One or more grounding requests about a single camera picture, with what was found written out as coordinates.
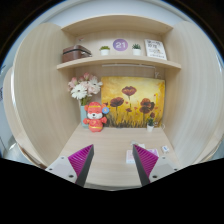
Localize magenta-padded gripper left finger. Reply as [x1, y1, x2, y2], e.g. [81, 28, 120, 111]
[45, 143, 96, 187]

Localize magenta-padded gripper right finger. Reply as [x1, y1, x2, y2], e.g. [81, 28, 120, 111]
[132, 143, 181, 187]

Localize small white potted plant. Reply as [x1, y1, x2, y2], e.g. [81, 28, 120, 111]
[146, 117, 155, 133]

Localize pale blue vase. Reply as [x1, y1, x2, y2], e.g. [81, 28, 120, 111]
[79, 104, 89, 129]

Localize red plush toy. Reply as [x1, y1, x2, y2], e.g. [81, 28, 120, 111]
[83, 101, 110, 133]

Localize pink white flower bouquet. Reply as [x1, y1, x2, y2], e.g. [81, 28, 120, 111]
[67, 72, 104, 107]

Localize yellow poppy flower painting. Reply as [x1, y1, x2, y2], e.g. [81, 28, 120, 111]
[100, 76, 166, 129]

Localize white light bar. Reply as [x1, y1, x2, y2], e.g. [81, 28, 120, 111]
[101, 63, 156, 70]

